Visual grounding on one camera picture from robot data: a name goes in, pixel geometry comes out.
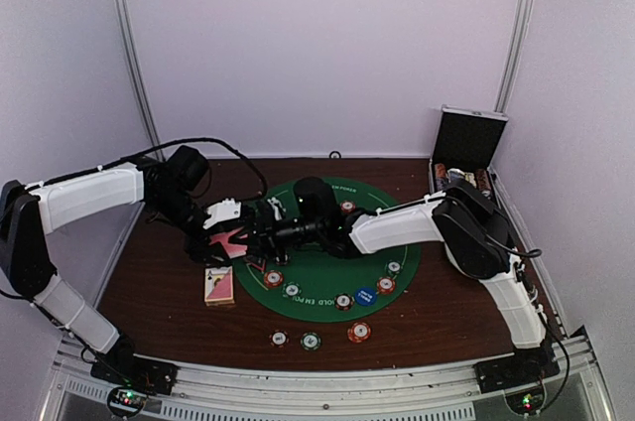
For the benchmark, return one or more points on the aluminium front rail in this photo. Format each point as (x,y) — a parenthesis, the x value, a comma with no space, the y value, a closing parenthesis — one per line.
(448,391)

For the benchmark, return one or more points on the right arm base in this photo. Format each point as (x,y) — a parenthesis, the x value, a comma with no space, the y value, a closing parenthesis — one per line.
(512,371)

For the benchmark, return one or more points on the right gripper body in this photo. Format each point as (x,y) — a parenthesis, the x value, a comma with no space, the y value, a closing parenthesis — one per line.
(278,236)

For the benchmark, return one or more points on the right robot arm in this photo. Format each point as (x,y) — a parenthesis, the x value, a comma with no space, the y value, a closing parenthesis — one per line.
(473,230)

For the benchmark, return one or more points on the green poker chip stack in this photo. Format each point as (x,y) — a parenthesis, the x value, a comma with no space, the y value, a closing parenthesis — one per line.
(310,341)

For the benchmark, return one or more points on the red-backed card deck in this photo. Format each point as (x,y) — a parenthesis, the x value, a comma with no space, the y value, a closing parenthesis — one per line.
(228,242)

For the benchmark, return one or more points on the aluminium poker chip case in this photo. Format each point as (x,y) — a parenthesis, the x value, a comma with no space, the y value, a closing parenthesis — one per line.
(467,140)

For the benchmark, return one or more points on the round green poker mat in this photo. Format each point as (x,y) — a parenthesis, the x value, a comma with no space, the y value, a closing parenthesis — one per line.
(322,277)

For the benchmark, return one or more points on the right aluminium frame post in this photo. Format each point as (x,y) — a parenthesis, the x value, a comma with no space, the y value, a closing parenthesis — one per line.
(520,27)

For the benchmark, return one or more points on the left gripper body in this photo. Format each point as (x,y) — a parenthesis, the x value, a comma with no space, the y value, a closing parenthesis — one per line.
(192,244)

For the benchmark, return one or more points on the black red all-in triangle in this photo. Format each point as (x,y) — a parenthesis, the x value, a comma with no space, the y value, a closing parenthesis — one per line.
(256,263)

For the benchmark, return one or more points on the aluminium frame post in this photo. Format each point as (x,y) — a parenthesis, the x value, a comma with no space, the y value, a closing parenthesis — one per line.
(135,72)
(520,27)

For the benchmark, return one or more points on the brown poker chip stack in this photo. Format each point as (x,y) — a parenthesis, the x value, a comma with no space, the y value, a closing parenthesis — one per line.
(278,339)

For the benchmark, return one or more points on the card deck box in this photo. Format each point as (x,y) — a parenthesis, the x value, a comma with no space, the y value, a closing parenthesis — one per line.
(218,287)

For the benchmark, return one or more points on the blue small blind button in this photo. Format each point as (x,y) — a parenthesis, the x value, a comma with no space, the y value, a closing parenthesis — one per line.
(365,296)

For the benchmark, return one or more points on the red five poker chip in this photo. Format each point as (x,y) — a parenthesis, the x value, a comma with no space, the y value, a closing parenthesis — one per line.
(386,285)

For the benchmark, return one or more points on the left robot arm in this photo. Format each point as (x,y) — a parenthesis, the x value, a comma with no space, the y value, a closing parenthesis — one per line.
(30,213)

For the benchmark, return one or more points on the left aluminium frame post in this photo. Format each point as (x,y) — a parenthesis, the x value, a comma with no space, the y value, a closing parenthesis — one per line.
(135,72)

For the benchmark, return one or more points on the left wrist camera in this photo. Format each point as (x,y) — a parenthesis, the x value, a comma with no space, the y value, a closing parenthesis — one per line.
(223,211)

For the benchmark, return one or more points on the green chip seat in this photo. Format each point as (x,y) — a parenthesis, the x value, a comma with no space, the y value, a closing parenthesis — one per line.
(393,268)

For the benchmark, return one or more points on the orange-red poker chip stack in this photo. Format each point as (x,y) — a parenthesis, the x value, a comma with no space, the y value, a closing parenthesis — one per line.
(359,332)

